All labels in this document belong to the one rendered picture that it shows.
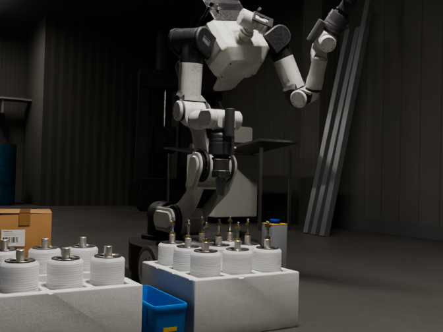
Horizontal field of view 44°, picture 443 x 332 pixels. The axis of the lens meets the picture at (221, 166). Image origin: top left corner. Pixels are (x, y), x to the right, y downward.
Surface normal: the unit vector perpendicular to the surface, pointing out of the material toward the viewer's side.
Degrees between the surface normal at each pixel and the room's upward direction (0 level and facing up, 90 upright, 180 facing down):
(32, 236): 90
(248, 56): 102
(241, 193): 90
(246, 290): 90
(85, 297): 90
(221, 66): 132
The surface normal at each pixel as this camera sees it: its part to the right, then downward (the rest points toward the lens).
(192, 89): 0.46, 0.10
